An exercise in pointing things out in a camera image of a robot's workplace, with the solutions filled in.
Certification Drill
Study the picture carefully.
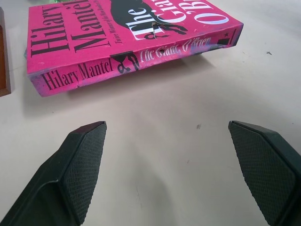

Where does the pink Hilary Mantel paperback book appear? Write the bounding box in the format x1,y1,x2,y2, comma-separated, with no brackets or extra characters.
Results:
26,0,244,97

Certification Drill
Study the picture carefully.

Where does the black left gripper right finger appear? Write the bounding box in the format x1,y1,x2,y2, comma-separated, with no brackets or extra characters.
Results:
228,120,301,226

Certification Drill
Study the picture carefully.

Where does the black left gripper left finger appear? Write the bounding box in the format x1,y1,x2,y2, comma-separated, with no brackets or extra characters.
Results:
0,121,107,226

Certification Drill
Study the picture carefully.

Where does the brown wooden object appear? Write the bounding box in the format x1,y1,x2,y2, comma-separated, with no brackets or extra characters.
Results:
0,7,13,97

